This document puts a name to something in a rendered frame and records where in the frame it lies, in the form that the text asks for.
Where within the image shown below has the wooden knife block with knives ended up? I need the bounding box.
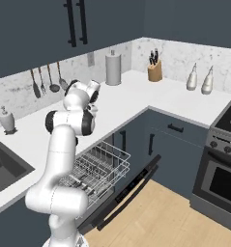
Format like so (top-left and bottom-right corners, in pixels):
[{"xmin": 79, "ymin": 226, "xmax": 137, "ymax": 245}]
[{"xmin": 147, "ymin": 47, "xmax": 163, "ymax": 83}]

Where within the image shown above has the steel cooker with oven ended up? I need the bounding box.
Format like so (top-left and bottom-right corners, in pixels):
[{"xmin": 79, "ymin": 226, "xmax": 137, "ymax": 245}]
[{"xmin": 188, "ymin": 95, "xmax": 231, "ymax": 235}]

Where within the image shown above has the hanging dark fork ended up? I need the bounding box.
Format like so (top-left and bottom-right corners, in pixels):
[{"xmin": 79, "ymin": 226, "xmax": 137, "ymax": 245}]
[{"xmin": 38, "ymin": 66, "xmax": 47, "ymax": 96}]

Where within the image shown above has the hanging dark ladle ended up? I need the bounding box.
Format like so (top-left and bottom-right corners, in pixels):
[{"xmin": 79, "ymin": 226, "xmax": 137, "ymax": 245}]
[{"xmin": 46, "ymin": 63, "xmax": 61, "ymax": 94}]

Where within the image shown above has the white paper towel roll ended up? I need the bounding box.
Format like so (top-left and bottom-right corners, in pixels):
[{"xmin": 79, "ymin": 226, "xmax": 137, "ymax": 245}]
[{"xmin": 104, "ymin": 49, "xmax": 123, "ymax": 87}]

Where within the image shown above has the dark blue wall cupboard door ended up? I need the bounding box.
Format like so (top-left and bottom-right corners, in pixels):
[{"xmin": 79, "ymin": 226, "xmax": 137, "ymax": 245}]
[
  {"xmin": 0, "ymin": 0, "xmax": 76, "ymax": 81},
  {"xmin": 74, "ymin": 0, "xmax": 146, "ymax": 62}
]

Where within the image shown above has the grey wall socket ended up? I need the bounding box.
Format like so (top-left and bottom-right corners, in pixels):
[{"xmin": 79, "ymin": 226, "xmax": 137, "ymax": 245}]
[{"xmin": 86, "ymin": 52, "xmax": 96, "ymax": 68}]

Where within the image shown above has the white bottle with spout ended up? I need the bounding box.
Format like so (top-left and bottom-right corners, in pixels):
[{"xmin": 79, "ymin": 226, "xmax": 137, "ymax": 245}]
[
  {"xmin": 186, "ymin": 62, "xmax": 199, "ymax": 92},
  {"xmin": 200, "ymin": 65, "xmax": 215, "ymax": 96}
]

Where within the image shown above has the dark blue drawer front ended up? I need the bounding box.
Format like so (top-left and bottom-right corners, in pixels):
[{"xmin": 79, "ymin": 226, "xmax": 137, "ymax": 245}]
[{"xmin": 147, "ymin": 108, "xmax": 210, "ymax": 147}]

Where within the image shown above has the dark blue base cupboard door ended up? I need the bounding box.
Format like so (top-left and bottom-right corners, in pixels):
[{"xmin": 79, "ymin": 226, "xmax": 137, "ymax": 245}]
[
  {"xmin": 112, "ymin": 109, "xmax": 151, "ymax": 194},
  {"xmin": 145, "ymin": 127, "xmax": 206, "ymax": 201}
]

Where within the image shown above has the black dishwasher door handle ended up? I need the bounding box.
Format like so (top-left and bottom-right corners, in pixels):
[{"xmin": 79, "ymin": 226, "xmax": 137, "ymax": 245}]
[{"xmin": 96, "ymin": 164, "xmax": 160, "ymax": 232}]

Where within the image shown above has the dark blue wall cupboard run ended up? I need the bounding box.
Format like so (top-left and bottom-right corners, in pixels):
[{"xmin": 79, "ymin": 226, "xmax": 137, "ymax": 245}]
[{"xmin": 143, "ymin": 0, "xmax": 231, "ymax": 51}]

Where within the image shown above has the hanging dark spoon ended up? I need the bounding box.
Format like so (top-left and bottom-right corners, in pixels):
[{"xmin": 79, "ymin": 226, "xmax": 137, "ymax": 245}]
[{"xmin": 56, "ymin": 61, "xmax": 70, "ymax": 92}]

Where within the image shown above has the white wire dishwasher rack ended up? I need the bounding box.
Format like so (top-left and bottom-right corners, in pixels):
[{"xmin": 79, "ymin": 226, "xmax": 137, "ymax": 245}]
[{"xmin": 58, "ymin": 140, "xmax": 131, "ymax": 210}]

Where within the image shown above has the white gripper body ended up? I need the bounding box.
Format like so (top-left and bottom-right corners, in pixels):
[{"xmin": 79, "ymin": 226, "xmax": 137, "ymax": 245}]
[{"xmin": 87, "ymin": 102, "xmax": 100, "ymax": 115}]

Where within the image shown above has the hanging dark spatula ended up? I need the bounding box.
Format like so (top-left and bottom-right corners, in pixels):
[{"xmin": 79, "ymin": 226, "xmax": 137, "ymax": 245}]
[{"xmin": 29, "ymin": 69, "xmax": 42, "ymax": 99}]

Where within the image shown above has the long black cupboard handle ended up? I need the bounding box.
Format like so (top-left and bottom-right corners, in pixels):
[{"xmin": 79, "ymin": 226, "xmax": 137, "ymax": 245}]
[
  {"xmin": 75, "ymin": 0, "xmax": 89, "ymax": 45},
  {"xmin": 63, "ymin": 0, "xmax": 77, "ymax": 48}
]

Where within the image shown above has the dark grey sink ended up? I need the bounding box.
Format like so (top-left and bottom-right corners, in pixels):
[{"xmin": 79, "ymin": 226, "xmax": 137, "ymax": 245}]
[{"xmin": 0, "ymin": 136, "xmax": 36, "ymax": 198}]

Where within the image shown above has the short black drawer handle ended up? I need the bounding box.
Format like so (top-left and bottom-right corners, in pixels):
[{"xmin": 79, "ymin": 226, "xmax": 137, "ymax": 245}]
[{"xmin": 167, "ymin": 123, "xmax": 186, "ymax": 134}]

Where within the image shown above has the white soap dispenser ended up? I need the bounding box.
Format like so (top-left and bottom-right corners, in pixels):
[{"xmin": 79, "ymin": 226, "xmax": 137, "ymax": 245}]
[{"xmin": 0, "ymin": 105, "xmax": 18, "ymax": 135}]

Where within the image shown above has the black base cupboard handle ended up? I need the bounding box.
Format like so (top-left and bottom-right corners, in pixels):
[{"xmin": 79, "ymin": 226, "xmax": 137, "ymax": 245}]
[
  {"xmin": 147, "ymin": 132, "xmax": 156, "ymax": 157},
  {"xmin": 119, "ymin": 129, "xmax": 128, "ymax": 157}
]

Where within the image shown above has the black dishwasher door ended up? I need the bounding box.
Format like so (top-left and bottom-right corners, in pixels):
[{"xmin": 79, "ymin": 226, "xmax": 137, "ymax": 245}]
[{"xmin": 76, "ymin": 153, "xmax": 162, "ymax": 236}]

